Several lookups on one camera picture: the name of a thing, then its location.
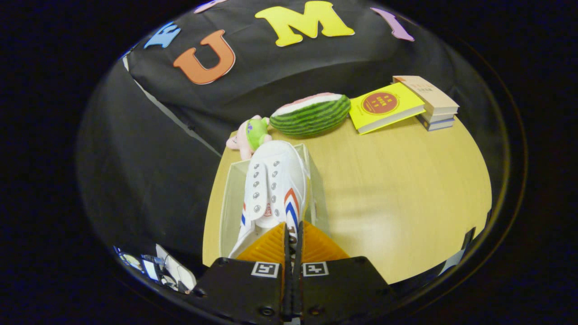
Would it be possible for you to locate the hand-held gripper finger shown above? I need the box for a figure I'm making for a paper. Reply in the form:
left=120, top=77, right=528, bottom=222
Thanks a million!
left=294, top=221, right=397, bottom=324
left=193, top=222, right=292, bottom=324

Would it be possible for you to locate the white striped canvas shoe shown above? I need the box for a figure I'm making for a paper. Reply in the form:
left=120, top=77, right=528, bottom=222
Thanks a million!
left=227, top=140, right=313, bottom=261

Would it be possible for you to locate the beige fabric storage box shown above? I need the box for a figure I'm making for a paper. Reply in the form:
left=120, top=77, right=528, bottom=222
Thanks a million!
left=219, top=143, right=329, bottom=259

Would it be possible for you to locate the blue printed box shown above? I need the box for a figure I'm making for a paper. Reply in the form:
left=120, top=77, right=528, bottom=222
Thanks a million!
left=115, top=246, right=159, bottom=281

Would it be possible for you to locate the white plastic device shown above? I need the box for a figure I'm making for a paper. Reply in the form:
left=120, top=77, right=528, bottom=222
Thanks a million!
left=155, top=244, right=197, bottom=293

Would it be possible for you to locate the pink and green plush toy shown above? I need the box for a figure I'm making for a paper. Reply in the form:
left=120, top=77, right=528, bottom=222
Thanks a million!
left=226, top=115, right=273, bottom=161

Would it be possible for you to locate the watermelon slice plush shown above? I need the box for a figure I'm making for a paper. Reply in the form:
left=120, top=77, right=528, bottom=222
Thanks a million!
left=270, top=93, right=352, bottom=139

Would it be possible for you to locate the black backdrop cloth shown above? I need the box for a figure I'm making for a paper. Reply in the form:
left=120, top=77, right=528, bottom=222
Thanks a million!
left=77, top=0, right=497, bottom=274

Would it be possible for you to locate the yellow book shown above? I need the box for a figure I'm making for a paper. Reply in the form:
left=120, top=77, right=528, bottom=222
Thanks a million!
left=349, top=82, right=426, bottom=135

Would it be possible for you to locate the grey blue book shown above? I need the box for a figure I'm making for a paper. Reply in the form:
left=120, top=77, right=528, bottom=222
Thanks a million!
left=417, top=111, right=457, bottom=132

